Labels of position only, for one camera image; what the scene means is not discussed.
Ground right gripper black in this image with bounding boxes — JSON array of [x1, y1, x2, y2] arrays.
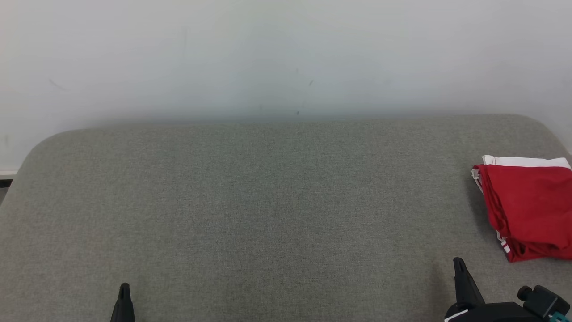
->
[[444, 257, 542, 322]]

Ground red shorts white hem band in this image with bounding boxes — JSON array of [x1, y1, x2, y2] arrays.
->
[[482, 155, 572, 249]]

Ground red jersey shirt white sleeves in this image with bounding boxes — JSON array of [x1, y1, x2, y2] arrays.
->
[[471, 165, 572, 263]]

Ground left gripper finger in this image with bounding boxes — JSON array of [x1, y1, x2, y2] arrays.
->
[[110, 282, 136, 322]]

